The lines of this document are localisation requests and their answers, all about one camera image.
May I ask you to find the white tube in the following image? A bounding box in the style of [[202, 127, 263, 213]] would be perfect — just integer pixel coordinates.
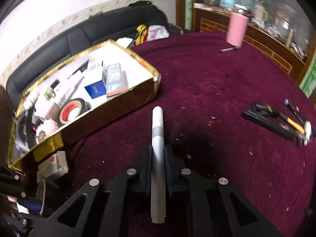
[[150, 106, 166, 224]]

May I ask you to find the brown tape roll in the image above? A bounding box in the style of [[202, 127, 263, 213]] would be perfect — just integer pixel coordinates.
[[36, 177, 47, 216]]

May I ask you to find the black electrical tape roll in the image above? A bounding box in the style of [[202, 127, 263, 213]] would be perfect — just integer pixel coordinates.
[[58, 98, 89, 126]]

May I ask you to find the silver grey carton box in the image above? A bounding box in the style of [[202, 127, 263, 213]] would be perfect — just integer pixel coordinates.
[[106, 63, 126, 97]]

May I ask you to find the blue white medicine box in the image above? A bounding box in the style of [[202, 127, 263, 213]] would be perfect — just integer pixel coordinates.
[[83, 60, 107, 99]]

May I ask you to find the white green pill bottle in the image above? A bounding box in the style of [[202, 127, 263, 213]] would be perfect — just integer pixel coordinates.
[[44, 86, 56, 100]]

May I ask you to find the gold white open box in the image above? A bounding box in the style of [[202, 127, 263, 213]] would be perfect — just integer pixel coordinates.
[[8, 40, 161, 173]]

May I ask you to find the long black flat pen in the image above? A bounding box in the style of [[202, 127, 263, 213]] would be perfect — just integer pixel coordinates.
[[241, 110, 303, 147]]

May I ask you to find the yellow black pen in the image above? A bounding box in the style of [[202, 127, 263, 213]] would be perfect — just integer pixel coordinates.
[[251, 103, 305, 135]]

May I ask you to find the small pen near thermos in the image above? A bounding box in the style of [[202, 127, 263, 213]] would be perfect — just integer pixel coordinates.
[[220, 47, 241, 53]]

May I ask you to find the yellow cloth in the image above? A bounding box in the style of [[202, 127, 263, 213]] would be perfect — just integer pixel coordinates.
[[134, 25, 148, 45]]

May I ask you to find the small white bottle on pens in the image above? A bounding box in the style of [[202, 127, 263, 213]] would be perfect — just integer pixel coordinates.
[[304, 121, 312, 146]]

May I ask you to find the black leather sofa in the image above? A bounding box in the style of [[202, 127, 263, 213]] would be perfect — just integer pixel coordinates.
[[6, 1, 181, 110]]

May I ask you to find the pink thermos bottle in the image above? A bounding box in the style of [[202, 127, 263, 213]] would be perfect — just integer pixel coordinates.
[[226, 4, 252, 47]]

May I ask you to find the wooden mirror cabinet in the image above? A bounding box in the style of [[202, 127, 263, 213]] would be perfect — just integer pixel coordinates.
[[175, 0, 316, 97]]

